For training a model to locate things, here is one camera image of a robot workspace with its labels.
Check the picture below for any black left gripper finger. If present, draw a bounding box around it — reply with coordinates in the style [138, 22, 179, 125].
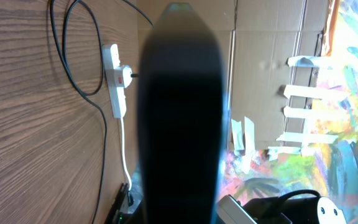
[137, 3, 223, 223]

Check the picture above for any black USB charging cable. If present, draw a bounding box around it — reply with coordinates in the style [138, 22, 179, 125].
[48, 0, 154, 224]

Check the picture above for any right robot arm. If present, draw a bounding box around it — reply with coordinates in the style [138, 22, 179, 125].
[243, 190, 347, 224]

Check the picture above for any white charger plug adapter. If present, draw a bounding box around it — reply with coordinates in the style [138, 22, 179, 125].
[113, 65, 132, 88]

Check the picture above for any white power strip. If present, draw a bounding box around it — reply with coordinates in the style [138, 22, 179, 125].
[102, 44, 126, 118]

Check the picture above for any cardboard backdrop board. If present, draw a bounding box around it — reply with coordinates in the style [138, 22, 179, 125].
[137, 0, 331, 153]

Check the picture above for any colourful painted poster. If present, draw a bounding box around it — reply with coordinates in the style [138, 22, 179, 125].
[219, 0, 358, 223]

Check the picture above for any white power strip cord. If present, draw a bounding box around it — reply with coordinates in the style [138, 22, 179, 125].
[119, 116, 133, 191]

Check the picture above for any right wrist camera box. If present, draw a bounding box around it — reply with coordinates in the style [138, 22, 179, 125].
[216, 195, 257, 224]

